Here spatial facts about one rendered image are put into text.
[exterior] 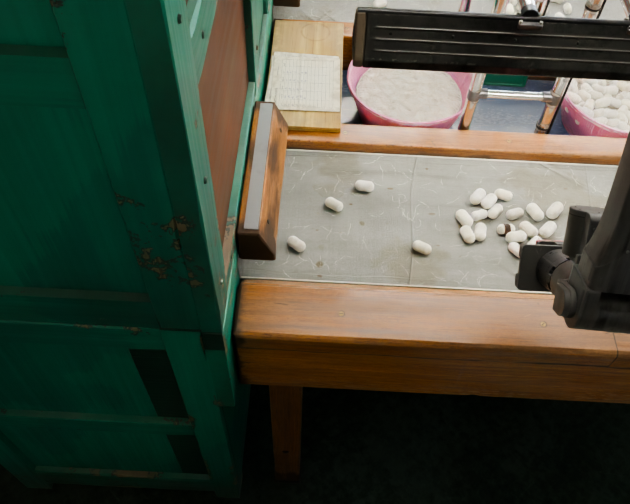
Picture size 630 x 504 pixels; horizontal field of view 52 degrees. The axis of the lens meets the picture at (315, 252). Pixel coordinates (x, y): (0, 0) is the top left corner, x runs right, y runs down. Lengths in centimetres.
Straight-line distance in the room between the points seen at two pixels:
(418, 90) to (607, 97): 40
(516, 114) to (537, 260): 64
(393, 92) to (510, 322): 58
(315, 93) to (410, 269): 42
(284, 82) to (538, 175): 53
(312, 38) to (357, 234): 50
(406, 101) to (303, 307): 56
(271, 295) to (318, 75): 52
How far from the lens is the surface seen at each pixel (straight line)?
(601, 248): 75
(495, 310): 107
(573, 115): 146
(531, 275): 94
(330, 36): 147
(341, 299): 103
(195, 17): 67
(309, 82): 135
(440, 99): 142
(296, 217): 116
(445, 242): 115
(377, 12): 96
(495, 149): 129
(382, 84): 144
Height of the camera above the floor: 164
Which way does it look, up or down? 54 degrees down
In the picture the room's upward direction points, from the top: 3 degrees clockwise
